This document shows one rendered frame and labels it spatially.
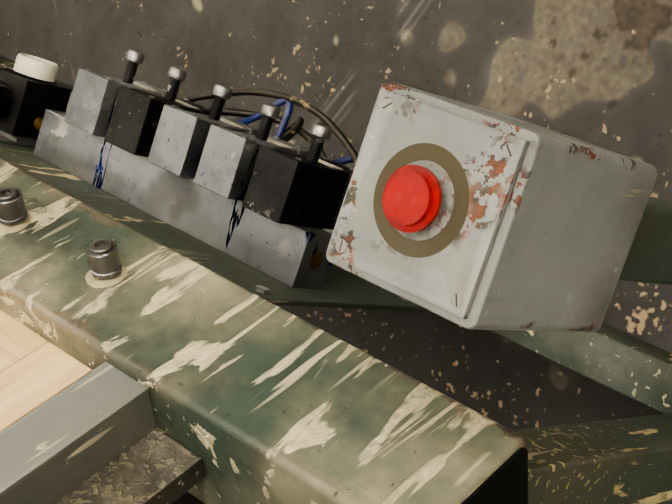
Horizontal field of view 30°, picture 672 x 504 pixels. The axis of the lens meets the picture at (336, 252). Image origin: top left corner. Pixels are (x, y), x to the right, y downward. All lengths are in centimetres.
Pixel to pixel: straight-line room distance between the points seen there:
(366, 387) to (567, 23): 100
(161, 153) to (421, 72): 83
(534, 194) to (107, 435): 37
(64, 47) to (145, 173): 130
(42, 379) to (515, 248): 42
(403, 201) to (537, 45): 109
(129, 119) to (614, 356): 66
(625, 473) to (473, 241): 36
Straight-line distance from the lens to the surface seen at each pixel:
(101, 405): 92
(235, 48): 214
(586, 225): 80
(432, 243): 74
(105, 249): 100
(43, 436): 91
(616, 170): 81
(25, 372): 100
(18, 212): 111
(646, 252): 96
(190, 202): 113
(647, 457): 106
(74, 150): 125
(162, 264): 103
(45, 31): 252
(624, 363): 150
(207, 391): 90
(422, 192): 73
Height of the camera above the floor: 155
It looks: 52 degrees down
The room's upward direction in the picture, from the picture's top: 84 degrees counter-clockwise
